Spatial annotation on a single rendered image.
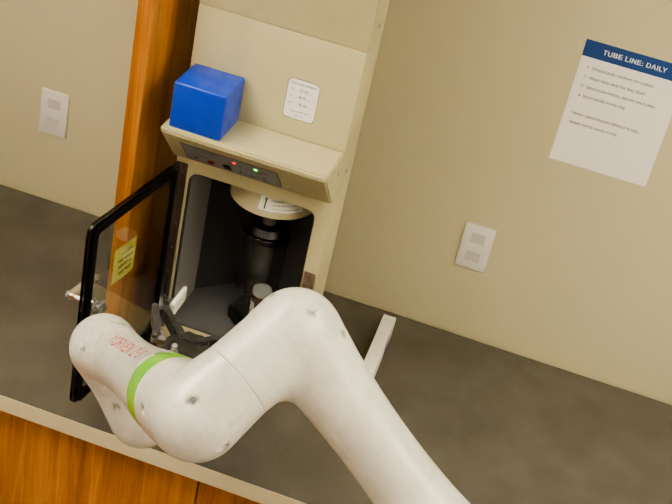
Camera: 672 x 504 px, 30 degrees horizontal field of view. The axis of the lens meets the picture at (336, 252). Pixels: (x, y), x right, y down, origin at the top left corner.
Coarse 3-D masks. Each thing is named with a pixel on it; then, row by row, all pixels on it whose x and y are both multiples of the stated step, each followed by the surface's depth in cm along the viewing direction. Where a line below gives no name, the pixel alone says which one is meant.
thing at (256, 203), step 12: (240, 192) 246; (252, 192) 245; (240, 204) 246; (252, 204) 244; (264, 204) 244; (276, 204) 244; (288, 204) 244; (264, 216) 244; (276, 216) 244; (288, 216) 245; (300, 216) 246
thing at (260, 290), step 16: (288, 224) 258; (272, 240) 252; (288, 240) 253; (240, 256) 258; (256, 256) 254; (272, 256) 254; (240, 272) 259; (256, 272) 256; (272, 272) 257; (240, 288) 260; (256, 288) 258; (272, 288) 259; (240, 304) 261; (256, 304) 260
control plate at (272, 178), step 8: (184, 144) 229; (192, 152) 233; (200, 152) 231; (208, 152) 229; (200, 160) 236; (216, 160) 232; (224, 160) 230; (232, 160) 228; (224, 168) 235; (232, 168) 234; (240, 168) 232; (248, 168) 230; (256, 168) 228; (248, 176) 235; (256, 176) 233; (264, 176) 231; (272, 176) 229; (272, 184) 235; (280, 184) 233
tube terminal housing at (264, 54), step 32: (224, 32) 227; (256, 32) 225; (288, 32) 223; (192, 64) 232; (224, 64) 230; (256, 64) 228; (288, 64) 226; (320, 64) 224; (352, 64) 223; (256, 96) 231; (320, 96) 227; (352, 96) 225; (288, 128) 232; (320, 128) 230; (352, 128) 231; (192, 160) 241; (352, 160) 243; (256, 192) 241; (288, 192) 239; (320, 224) 240; (320, 256) 243; (320, 288) 255
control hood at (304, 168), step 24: (168, 120) 228; (192, 144) 228; (216, 144) 225; (240, 144) 226; (264, 144) 228; (288, 144) 230; (312, 144) 231; (264, 168) 227; (288, 168) 223; (312, 168) 224; (336, 168) 228; (312, 192) 231
